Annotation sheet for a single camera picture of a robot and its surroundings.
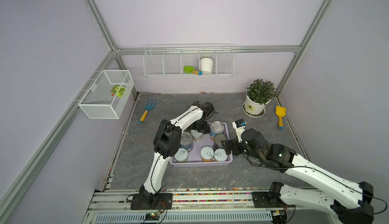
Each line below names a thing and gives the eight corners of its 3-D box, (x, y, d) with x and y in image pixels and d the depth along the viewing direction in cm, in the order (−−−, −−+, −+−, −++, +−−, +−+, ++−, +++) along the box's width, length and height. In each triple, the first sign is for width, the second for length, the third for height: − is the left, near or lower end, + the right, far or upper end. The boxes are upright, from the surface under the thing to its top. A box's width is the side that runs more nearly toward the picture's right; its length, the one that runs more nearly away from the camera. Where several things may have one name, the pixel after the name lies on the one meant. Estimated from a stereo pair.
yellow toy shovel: (275, 127, 103) (276, 125, 101) (275, 107, 114) (276, 105, 113) (284, 129, 102) (286, 128, 100) (284, 109, 113) (285, 107, 111)
